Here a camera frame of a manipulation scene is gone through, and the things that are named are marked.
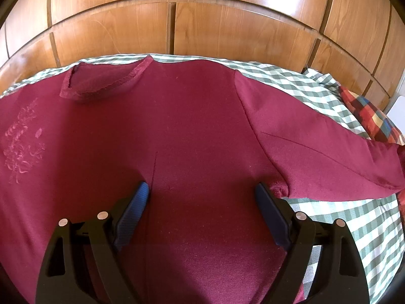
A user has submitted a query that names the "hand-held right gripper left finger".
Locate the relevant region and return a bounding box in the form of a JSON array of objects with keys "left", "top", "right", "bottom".
[{"left": 35, "top": 182, "right": 150, "bottom": 304}]

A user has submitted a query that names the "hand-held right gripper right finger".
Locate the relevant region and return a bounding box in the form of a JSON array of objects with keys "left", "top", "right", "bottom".
[{"left": 254, "top": 182, "right": 369, "bottom": 304}]

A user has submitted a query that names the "maroon sweater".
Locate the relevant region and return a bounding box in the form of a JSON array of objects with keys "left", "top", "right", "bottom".
[{"left": 0, "top": 56, "right": 405, "bottom": 304}]

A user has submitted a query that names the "green checkered bed sheet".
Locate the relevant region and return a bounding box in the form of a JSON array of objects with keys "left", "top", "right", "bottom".
[{"left": 0, "top": 52, "right": 402, "bottom": 304}]

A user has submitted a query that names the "multicolour plaid pillow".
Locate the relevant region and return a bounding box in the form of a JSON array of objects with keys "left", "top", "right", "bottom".
[{"left": 338, "top": 85, "right": 405, "bottom": 216}]

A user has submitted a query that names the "wooden panel headboard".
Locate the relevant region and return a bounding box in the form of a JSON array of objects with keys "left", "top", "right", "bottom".
[{"left": 0, "top": 0, "right": 405, "bottom": 115}]

